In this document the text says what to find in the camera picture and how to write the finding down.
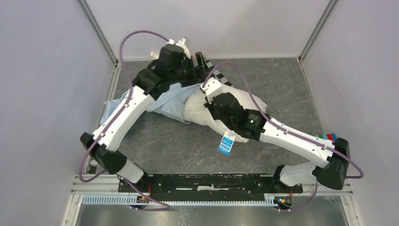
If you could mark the black white checkerboard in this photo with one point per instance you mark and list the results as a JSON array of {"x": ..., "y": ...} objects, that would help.
[{"x": 218, "y": 75}]

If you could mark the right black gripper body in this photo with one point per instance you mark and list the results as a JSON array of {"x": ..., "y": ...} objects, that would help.
[{"x": 214, "y": 112}]

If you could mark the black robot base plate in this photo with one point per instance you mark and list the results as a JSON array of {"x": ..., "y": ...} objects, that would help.
[{"x": 213, "y": 187}]

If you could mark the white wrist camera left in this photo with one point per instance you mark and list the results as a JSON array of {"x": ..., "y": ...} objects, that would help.
[{"x": 183, "y": 43}]

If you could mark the white slotted cable duct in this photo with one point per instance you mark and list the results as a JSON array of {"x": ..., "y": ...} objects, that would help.
[{"x": 136, "y": 200}]

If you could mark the red blue green blocks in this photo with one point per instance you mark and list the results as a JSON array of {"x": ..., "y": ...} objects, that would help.
[{"x": 330, "y": 136}]

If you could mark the aluminium rail frame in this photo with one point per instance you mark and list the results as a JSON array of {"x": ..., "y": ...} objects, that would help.
[{"x": 104, "y": 184}]

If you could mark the white pillow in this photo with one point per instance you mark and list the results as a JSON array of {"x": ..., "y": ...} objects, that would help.
[{"x": 199, "y": 109}]

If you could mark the blue white pillow label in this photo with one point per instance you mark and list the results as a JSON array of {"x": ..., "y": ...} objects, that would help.
[{"x": 227, "y": 142}]

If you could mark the light blue pillowcase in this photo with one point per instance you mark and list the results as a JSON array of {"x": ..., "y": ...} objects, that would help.
[{"x": 170, "y": 104}]

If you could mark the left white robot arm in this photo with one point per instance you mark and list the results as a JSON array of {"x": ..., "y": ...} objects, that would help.
[{"x": 102, "y": 144}]

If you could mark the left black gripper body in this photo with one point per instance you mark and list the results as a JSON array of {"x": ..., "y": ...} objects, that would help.
[{"x": 187, "y": 73}]

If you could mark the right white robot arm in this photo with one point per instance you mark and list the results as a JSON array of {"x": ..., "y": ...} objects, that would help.
[{"x": 327, "y": 160}]

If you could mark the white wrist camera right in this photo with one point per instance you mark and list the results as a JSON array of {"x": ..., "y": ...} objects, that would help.
[{"x": 211, "y": 89}]

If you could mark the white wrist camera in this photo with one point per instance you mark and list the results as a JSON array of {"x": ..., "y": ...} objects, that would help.
[
  {"x": 183, "y": 43},
  {"x": 211, "y": 89}
]

